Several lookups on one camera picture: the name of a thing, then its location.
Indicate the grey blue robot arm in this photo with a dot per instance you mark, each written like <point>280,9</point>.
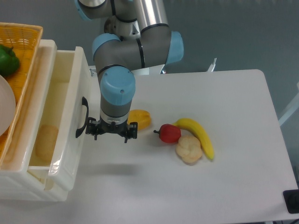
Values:
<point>115,60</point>

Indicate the white plate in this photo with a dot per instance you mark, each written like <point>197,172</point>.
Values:
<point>7,105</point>

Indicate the yellow banana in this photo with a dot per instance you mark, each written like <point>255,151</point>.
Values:
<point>199,132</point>

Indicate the yellow woven basket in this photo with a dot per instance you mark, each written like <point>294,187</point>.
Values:
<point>25,40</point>

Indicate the yellow bell pepper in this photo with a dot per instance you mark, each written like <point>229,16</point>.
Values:
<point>142,117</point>

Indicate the red bell pepper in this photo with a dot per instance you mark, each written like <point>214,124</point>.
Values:
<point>168,133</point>

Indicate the white drawer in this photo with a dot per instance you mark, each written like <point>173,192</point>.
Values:
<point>70,81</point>

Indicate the white drawer cabinet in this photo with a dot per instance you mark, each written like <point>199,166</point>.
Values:
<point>17,182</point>

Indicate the green bell pepper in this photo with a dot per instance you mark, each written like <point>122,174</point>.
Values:
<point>9,62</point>

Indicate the long bread roll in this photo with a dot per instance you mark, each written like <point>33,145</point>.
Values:
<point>45,142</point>

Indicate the round bread bun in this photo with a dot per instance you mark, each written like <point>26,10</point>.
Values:
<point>189,149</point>

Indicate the black device at edge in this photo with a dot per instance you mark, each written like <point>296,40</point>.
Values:
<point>291,198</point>

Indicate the black drawer handle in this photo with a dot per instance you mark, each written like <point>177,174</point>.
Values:
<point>84,117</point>

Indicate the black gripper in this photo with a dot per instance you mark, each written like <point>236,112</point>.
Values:
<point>95,128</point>

